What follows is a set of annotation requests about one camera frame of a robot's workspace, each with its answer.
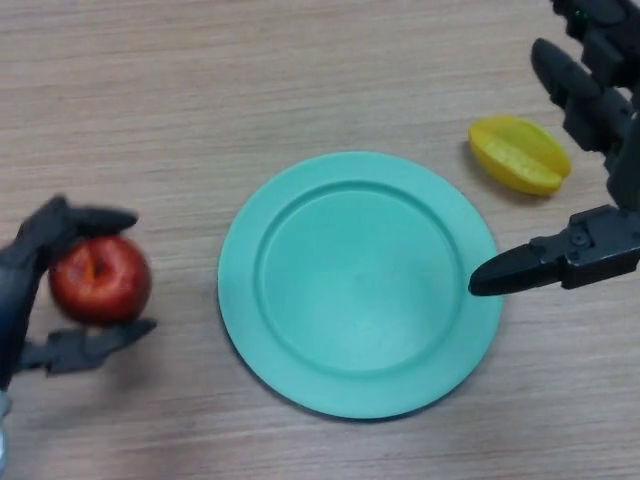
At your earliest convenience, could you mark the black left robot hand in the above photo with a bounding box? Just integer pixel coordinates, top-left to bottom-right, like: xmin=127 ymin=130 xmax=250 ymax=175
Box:
xmin=0 ymin=195 xmax=159 ymax=394

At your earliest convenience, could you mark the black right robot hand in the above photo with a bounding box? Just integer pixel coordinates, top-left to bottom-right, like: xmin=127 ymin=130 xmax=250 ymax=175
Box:
xmin=467 ymin=0 xmax=640 ymax=298

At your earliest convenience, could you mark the yellow starfruit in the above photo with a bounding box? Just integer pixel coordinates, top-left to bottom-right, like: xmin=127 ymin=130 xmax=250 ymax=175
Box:
xmin=468 ymin=115 xmax=572 ymax=196

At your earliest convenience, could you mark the red apple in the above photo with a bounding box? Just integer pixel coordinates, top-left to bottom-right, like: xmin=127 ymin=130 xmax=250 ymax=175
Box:
xmin=48 ymin=234 xmax=153 ymax=326

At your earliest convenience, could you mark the green round plate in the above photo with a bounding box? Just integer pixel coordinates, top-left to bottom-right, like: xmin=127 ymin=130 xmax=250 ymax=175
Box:
xmin=217 ymin=152 xmax=504 ymax=420

